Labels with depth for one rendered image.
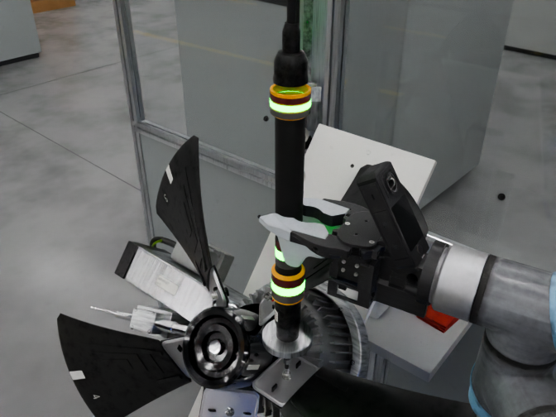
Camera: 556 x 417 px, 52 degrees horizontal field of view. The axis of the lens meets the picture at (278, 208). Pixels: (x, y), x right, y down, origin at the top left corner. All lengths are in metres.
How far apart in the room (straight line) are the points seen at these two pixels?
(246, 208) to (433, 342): 0.78
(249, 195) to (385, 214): 1.25
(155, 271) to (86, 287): 1.85
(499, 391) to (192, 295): 0.63
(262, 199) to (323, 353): 0.92
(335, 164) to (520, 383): 0.62
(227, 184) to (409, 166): 0.93
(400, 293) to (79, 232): 2.89
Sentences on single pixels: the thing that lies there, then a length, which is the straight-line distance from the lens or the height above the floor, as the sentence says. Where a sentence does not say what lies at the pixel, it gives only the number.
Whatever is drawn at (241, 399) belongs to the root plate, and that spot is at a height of 1.12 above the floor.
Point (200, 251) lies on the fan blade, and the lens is 0.93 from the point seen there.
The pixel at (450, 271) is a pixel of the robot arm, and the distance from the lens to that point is 0.60.
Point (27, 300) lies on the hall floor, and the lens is 3.02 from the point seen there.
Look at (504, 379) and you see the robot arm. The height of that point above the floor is 1.37.
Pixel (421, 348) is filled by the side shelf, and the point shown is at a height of 0.86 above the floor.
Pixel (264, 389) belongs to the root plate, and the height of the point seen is 1.18.
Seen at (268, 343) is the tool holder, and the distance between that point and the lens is 0.79.
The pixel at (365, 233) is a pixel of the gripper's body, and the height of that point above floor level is 1.48.
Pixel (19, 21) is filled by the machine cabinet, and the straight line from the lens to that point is 6.50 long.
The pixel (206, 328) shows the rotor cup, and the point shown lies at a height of 1.24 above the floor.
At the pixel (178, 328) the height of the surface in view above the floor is 1.10.
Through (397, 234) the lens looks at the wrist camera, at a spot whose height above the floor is 1.49.
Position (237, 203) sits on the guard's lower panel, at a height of 0.84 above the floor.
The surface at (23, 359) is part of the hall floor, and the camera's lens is 2.72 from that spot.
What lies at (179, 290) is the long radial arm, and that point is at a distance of 1.12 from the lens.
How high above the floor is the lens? 1.83
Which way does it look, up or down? 32 degrees down
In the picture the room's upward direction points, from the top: straight up
